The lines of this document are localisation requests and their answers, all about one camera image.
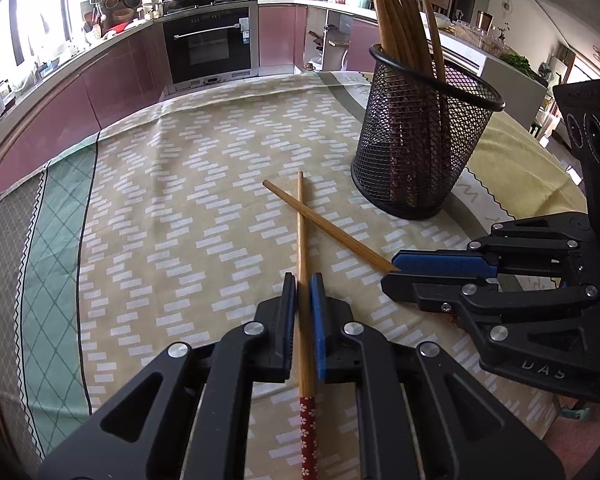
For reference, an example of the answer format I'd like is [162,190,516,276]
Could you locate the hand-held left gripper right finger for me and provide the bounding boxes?
[309,272,566,480]

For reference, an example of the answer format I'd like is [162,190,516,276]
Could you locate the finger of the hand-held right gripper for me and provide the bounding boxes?
[381,274,600,326]
[392,211,595,281]

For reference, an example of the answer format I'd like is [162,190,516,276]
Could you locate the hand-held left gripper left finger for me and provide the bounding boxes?
[37,273,299,480]

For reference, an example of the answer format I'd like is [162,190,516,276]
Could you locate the red-handled wooden chopstick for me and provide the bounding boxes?
[295,171,318,480]
[262,180,402,275]

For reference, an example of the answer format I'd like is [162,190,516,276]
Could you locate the black wire mesh basket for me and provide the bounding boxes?
[351,43,507,221]

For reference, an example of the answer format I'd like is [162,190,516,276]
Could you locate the bunch of wooden chopsticks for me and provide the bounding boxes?
[360,0,448,206]

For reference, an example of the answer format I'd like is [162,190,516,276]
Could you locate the person's right forearm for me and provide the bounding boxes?
[542,395,600,480]

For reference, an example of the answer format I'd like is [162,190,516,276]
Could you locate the white island counter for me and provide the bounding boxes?
[437,25,548,131]

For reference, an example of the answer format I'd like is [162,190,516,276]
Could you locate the green vegetables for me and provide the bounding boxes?
[500,51,537,80]

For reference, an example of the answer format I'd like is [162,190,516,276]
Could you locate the patterned tablecloth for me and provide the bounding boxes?
[0,70,588,480]

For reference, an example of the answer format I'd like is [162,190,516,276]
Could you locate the pink kitchen cabinets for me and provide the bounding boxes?
[257,2,381,73]
[0,22,168,201]

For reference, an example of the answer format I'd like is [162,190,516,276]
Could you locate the built-in black oven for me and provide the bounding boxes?
[161,4,260,86]

